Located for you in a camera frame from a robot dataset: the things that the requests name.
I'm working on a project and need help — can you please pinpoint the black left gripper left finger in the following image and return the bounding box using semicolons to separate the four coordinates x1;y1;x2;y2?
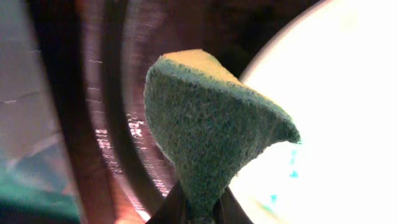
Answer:
146;181;188;224

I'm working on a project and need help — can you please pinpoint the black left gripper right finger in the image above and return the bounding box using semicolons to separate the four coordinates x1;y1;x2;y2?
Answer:
214;187;253;224

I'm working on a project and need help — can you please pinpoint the green scrubbing sponge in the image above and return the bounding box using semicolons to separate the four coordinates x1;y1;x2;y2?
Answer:
144;49;301;218

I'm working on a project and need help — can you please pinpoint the pale green plate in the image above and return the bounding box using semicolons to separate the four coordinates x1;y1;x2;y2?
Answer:
230;0;397;224

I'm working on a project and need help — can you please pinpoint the dark green rectangular water tray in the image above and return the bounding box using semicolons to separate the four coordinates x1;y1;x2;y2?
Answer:
1;0;81;223

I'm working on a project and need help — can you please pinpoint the round black serving tray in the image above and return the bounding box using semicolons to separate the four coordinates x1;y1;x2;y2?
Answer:
27;0;313;220

